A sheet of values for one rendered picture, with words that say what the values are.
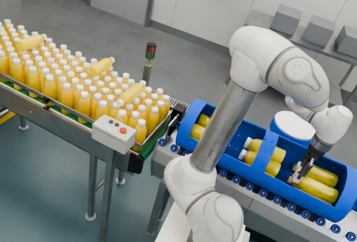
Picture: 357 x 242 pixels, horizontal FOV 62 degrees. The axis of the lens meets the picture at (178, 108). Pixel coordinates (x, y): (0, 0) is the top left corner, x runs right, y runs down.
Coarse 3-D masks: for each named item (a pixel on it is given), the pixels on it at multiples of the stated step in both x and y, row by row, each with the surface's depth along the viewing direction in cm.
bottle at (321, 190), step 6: (300, 180) 145; (306, 180) 144; (312, 180) 144; (300, 186) 146; (306, 186) 143; (312, 186) 142; (318, 186) 142; (324, 186) 142; (312, 192) 143; (318, 192) 142; (324, 192) 141; (330, 192) 141; (336, 192) 141; (324, 198) 142; (330, 198) 141; (336, 198) 140
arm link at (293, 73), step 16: (288, 48) 82; (272, 64) 82; (288, 64) 76; (304, 64) 74; (272, 80) 83; (288, 80) 76; (304, 80) 74; (320, 80) 76; (288, 96) 86; (304, 96) 78; (320, 96) 80
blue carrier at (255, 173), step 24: (192, 120) 151; (192, 144) 153; (240, 144) 172; (264, 144) 144; (288, 144) 160; (240, 168) 148; (264, 168) 143; (288, 168) 166; (336, 168) 156; (288, 192) 142; (336, 216) 137
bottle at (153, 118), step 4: (152, 112) 168; (148, 116) 170; (152, 116) 168; (156, 116) 169; (148, 120) 171; (152, 120) 169; (156, 120) 170; (148, 124) 172; (152, 124) 171; (156, 124) 172; (148, 128) 174; (152, 128) 173; (148, 132) 175; (152, 136) 178
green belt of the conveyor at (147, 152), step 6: (6, 84) 187; (12, 84) 189; (18, 90) 186; (24, 90) 187; (42, 102) 181; (54, 108) 180; (60, 108) 181; (72, 114) 179; (78, 120) 176; (168, 120) 193; (90, 126) 174; (162, 126) 187; (156, 132) 182; (162, 132) 184; (156, 138) 178; (150, 144) 173; (132, 150) 167; (144, 150) 168; (150, 150) 172; (144, 156) 166
